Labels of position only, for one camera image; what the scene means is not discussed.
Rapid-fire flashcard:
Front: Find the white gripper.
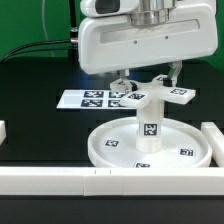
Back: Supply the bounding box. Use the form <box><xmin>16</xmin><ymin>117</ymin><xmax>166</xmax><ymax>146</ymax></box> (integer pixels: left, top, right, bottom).
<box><xmin>78</xmin><ymin>3</ymin><xmax>218</xmax><ymax>93</ymax></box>

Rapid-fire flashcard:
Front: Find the white cross-shaped table base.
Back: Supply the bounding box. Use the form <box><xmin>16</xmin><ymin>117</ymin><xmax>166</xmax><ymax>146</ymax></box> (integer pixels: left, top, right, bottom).
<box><xmin>110</xmin><ymin>75</ymin><xmax>196</xmax><ymax>109</ymax></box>

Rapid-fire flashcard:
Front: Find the white round table top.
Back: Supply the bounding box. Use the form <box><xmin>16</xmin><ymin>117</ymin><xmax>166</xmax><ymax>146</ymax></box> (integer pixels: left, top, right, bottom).
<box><xmin>88</xmin><ymin>117</ymin><xmax>212</xmax><ymax>168</ymax></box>

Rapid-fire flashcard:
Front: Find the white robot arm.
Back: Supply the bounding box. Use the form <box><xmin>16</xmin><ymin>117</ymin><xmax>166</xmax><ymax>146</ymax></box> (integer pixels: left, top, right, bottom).
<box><xmin>78</xmin><ymin>0</ymin><xmax>218</xmax><ymax>92</ymax></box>

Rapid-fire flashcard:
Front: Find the white marker sheet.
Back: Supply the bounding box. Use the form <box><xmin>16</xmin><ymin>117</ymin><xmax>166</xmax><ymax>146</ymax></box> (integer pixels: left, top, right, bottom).
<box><xmin>57</xmin><ymin>90</ymin><xmax>124</xmax><ymax>110</ymax></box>

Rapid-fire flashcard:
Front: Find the white right fence bar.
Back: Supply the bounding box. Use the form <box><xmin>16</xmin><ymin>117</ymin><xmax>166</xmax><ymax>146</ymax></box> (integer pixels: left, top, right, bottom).
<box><xmin>201</xmin><ymin>122</ymin><xmax>224</xmax><ymax>168</ymax></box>

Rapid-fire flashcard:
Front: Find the white fence bar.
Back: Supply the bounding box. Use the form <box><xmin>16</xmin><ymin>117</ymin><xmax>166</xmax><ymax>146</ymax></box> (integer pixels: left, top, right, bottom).
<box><xmin>0</xmin><ymin>120</ymin><xmax>6</xmax><ymax>145</ymax></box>
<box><xmin>201</xmin><ymin>122</ymin><xmax>224</xmax><ymax>168</ymax></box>
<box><xmin>0</xmin><ymin>167</ymin><xmax>224</xmax><ymax>196</ymax></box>

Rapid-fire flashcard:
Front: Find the white left fence bar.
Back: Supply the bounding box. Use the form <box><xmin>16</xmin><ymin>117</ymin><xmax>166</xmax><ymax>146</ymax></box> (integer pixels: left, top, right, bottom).
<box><xmin>0</xmin><ymin>120</ymin><xmax>6</xmax><ymax>145</ymax></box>

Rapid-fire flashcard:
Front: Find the white front fence bar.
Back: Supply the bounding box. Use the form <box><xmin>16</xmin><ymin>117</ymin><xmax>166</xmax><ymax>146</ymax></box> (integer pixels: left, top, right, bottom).
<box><xmin>0</xmin><ymin>167</ymin><xmax>224</xmax><ymax>196</ymax></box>

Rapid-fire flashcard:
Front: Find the black cable bundle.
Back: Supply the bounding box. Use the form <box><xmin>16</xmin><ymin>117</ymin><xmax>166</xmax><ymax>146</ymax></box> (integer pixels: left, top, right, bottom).
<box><xmin>0</xmin><ymin>0</ymin><xmax>81</xmax><ymax>64</ymax></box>

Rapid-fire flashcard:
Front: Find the thin white cable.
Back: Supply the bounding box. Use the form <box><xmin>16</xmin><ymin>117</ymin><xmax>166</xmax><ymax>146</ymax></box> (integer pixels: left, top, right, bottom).
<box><xmin>41</xmin><ymin>0</ymin><xmax>55</xmax><ymax>58</ymax></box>

